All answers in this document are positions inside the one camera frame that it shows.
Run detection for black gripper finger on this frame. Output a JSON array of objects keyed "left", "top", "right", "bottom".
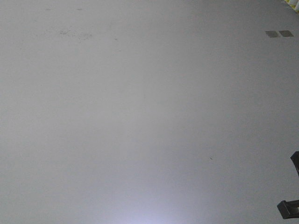
[
  {"left": 290, "top": 151, "right": 299, "bottom": 175},
  {"left": 277, "top": 200, "right": 299, "bottom": 219}
]

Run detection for grey floor tape patch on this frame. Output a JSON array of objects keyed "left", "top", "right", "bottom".
[
  {"left": 265, "top": 30, "right": 280, "bottom": 38},
  {"left": 279, "top": 30, "right": 293, "bottom": 37}
]

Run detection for yellow white object at corner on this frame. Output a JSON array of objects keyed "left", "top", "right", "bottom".
[{"left": 285, "top": 0, "right": 299, "bottom": 13}]

